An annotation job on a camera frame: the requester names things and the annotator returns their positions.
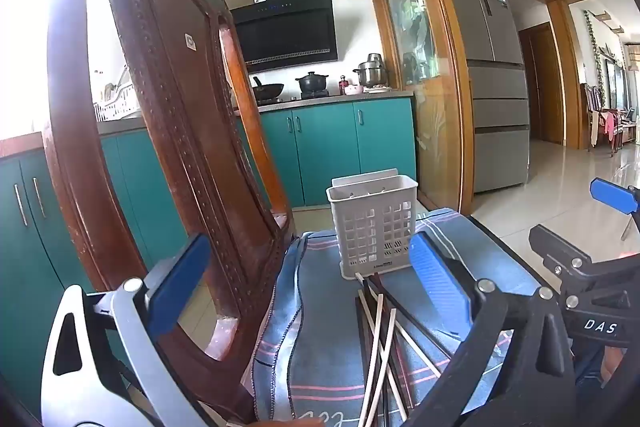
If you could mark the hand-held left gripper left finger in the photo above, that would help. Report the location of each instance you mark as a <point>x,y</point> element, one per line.
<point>180,279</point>

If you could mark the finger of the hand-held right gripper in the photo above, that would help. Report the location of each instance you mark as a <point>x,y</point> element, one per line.
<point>562,249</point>
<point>612,196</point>

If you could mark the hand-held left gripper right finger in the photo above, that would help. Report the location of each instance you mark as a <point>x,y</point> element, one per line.
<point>440,292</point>

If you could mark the dark wooden chopstick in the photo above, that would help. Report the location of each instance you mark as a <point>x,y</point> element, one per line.
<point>407,314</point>
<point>361,347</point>

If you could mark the white plastic utensil basket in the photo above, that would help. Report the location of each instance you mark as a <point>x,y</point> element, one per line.
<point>372,222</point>

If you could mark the reddish brown chopstick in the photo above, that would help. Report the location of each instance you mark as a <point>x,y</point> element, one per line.
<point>394,387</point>

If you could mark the person's right forearm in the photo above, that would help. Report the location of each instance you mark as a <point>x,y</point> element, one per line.
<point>617,364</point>

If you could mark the wooden chair with clothes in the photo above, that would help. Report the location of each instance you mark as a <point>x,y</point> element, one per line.
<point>602,122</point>

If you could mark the blue striped cloth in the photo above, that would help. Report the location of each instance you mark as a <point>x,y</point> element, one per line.
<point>325,337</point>

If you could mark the brown wooden door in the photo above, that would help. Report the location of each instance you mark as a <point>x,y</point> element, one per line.
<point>542,87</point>

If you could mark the teal lower cabinet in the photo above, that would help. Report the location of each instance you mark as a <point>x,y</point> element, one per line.
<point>340,147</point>
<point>30,257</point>

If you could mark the grey refrigerator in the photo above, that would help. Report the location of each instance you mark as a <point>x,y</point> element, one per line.
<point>495,97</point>

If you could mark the carved wooden chair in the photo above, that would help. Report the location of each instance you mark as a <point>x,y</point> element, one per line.
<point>175,107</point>

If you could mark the white dish rack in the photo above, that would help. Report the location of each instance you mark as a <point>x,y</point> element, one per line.
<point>115,102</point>

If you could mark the black wok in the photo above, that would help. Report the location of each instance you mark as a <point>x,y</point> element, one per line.
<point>267,91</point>

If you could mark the grey kitchen countertop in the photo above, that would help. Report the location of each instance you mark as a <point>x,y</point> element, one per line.
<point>320,99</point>

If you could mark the red bottle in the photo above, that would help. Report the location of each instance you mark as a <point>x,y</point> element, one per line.
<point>343,85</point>

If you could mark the stainless steel pot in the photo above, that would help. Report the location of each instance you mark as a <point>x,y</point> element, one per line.
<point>372,72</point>

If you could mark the black cooking pot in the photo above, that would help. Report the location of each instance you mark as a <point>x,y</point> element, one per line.
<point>311,84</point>

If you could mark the wood framed glass door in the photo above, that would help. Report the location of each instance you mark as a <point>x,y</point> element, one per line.
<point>420,57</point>

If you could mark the black range hood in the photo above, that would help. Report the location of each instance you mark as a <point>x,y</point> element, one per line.
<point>290,32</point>

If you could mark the green wall garland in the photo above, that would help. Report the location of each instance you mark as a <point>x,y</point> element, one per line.
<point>595,52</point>

